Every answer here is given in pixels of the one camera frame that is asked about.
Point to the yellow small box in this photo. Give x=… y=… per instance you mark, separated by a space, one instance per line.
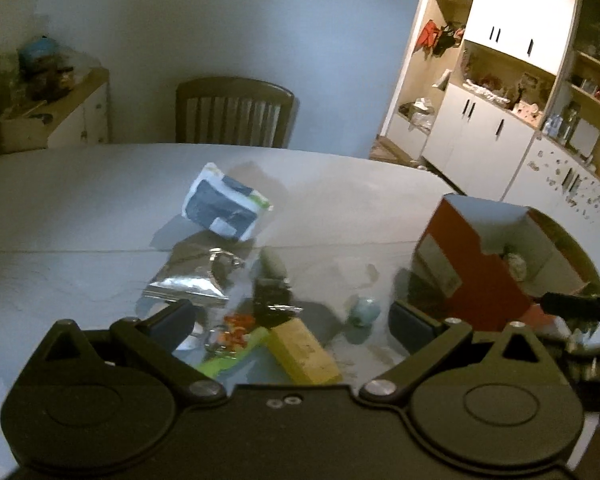
x=305 y=352

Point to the black hanging bag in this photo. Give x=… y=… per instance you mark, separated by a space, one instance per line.
x=451 y=37

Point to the red hanging clothing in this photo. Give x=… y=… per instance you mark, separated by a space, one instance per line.
x=429 y=36

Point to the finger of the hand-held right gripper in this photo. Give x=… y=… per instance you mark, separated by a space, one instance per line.
x=575 y=305

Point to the light blue small object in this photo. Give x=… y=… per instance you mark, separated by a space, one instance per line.
x=365 y=311

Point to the pile of bags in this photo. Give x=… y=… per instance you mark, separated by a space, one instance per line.
x=42 y=67

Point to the silver foil bag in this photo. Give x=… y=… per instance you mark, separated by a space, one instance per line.
x=190 y=280

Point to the white wall cabinet unit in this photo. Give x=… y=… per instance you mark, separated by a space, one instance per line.
x=500 y=125

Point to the red cardboard box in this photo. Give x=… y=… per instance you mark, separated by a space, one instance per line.
x=485 y=280

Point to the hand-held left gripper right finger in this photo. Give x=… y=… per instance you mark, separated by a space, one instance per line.
x=411 y=322

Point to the blue white packet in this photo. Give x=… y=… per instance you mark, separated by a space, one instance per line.
x=225 y=205

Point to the wooden chair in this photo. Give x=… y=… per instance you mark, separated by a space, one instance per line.
x=235 y=110

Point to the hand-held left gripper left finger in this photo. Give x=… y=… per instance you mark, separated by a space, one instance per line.
x=174 y=322

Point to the wooden sideboard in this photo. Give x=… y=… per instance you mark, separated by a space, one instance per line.
x=70 y=120

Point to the white plastic bag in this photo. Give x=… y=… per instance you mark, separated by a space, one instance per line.
x=516 y=265

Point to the green snack packet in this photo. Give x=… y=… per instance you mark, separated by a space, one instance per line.
x=230 y=360

